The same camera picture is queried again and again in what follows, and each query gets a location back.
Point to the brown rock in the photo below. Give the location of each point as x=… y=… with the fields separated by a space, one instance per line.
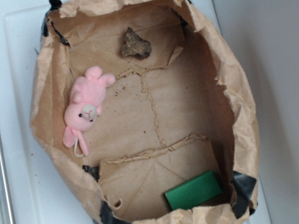
x=135 y=46

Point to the pink plush bunny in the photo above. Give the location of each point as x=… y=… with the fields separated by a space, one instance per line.
x=86 y=99

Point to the brown paper bag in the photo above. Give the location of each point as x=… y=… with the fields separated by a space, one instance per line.
x=184 y=110

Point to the green rectangular block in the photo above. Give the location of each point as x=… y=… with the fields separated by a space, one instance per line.
x=195 y=191

